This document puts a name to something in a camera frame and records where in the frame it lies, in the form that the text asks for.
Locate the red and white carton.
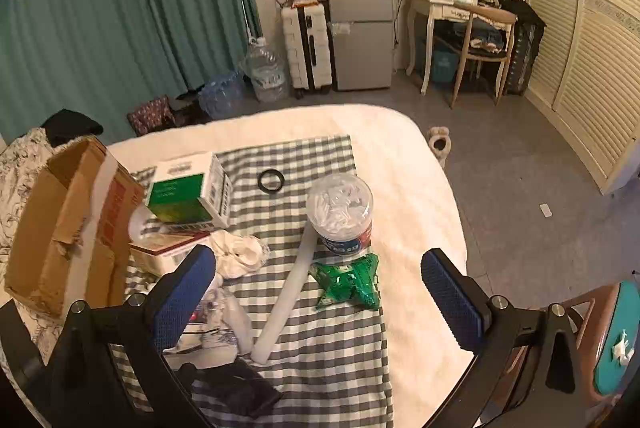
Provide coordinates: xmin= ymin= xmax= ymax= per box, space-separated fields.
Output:
xmin=129 ymin=230 xmax=213 ymax=279

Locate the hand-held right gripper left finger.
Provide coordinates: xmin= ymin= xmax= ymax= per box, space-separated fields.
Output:
xmin=45 ymin=244 xmax=218 ymax=428

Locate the green snack packet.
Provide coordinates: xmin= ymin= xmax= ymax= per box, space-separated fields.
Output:
xmin=308 ymin=254 xmax=381 ymax=310

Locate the grey small fridge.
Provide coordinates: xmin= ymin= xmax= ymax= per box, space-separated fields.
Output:
xmin=324 ymin=0 xmax=396 ymax=92

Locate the large clear water bottle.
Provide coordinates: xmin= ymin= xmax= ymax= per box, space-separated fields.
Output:
xmin=243 ymin=37 xmax=290 ymax=103

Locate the clear cotton swab jar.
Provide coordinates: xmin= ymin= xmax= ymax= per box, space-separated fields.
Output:
xmin=306 ymin=174 xmax=374 ymax=255

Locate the grey checked cloth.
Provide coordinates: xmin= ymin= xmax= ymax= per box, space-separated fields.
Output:
xmin=107 ymin=134 xmax=396 ymax=428

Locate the beige plush slipper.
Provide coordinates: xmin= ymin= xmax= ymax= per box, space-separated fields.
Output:
xmin=427 ymin=126 xmax=452 ymax=170

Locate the brown cardboard box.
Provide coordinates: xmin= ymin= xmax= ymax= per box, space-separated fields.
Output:
xmin=4 ymin=137 xmax=148 ymax=316

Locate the green and white carton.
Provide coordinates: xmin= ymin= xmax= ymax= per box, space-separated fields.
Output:
xmin=144 ymin=151 xmax=233 ymax=229

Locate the clear plastic wrapper packet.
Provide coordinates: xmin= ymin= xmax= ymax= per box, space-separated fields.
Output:
xmin=170 ymin=285 xmax=253 ymax=356

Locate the white dressing table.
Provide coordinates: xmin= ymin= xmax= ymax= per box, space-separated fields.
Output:
xmin=405 ymin=0 xmax=518 ymax=96

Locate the white tape roll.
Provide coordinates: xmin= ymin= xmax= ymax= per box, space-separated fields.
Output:
xmin=127 ymin=205 xmax=173 ymax=245

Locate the black rubber ring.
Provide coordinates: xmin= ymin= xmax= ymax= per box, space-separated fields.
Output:
xmin=257 ymin=169 xmax=286 ymax=195

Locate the crushed clear water bottle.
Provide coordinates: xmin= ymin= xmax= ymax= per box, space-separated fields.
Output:
xmin=197 ymin=70 xmax=247 ymax=120

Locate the blue plastic basket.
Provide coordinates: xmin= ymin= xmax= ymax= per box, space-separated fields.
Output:
xmin=429 ymin=42 xmax=460 ymax=84

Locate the black hanging bag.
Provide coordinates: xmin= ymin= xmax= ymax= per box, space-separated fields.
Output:
xmin=497 ymin=0 xmax=547 ymax=96

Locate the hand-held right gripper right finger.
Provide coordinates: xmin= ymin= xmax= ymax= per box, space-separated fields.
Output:
xmin=421 ymin=248 xmax=591 ymax=428

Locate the wooden chair with dark seat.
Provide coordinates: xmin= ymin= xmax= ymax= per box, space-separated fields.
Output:
xmin=450 ymin=4 xmax=518 ymax=109

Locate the dark red patterned bag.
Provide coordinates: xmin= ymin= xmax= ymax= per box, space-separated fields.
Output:
xmin=126 ymin=94 xmax=177 ymax=136

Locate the teal seat cushion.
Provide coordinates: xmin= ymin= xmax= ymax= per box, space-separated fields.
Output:
xmin=592 ymin=282 xmax=640 ymax=396

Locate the white foam tube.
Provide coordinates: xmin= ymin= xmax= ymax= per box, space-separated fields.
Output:
xmin=250 ymin=225 xmax=321 ymax=365

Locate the brown wooden chair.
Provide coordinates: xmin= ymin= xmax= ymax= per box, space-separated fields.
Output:
xmin=492 ymin=280 xmax=640 ymax=424

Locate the white cloth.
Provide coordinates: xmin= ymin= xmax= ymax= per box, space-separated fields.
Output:
xmin=207 ymin=229 xmax=271 ymax=280

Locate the white suitcase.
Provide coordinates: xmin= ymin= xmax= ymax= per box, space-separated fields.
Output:
xmin=281 ymin=3 xmax=334 ymax=100

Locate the black cloth pouch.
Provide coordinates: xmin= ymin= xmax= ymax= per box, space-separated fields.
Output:
xmin=177 ymin=358 xmax=283 ymax=419

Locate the cream louvered wardrobe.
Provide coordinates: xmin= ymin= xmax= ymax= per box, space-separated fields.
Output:
xmin=522 ymin=0 xmax=640 ymax=196

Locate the black garment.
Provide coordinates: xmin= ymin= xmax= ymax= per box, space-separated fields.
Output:
xmin=41 ymin=109 xmax=104 ymax=144

